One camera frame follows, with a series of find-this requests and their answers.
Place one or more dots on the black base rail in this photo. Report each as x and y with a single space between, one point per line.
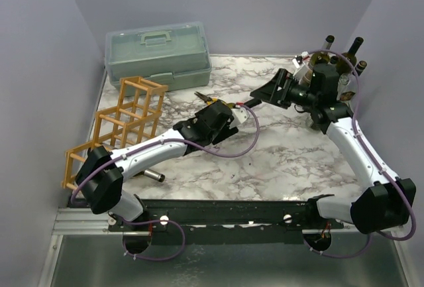
206 222

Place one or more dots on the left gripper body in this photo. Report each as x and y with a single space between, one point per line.
218 135

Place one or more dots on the green bottle back right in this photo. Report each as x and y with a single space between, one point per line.
341 66

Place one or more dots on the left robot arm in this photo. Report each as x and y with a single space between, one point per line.
101 177

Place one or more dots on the yellow handled pliers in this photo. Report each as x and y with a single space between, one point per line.
210 100

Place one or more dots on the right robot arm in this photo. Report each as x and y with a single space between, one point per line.
386 198

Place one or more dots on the clear glass bottle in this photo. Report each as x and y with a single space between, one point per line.
343 95

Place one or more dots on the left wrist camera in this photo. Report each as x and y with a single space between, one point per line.
240 114

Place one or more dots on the brown label wine bottle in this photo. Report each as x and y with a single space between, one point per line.
320 57

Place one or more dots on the green plastic toolbox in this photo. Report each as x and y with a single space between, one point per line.
175 55

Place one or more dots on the wooden wine rack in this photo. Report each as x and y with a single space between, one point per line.
133 119

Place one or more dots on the bottle in rack bottom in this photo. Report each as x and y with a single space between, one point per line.
152 175

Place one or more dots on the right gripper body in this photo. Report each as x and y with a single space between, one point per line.
283 88

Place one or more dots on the small dark cap bottle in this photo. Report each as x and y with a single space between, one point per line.
360 67

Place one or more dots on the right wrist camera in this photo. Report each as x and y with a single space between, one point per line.
302 70

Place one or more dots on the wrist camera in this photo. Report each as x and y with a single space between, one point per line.
302 70
240 114

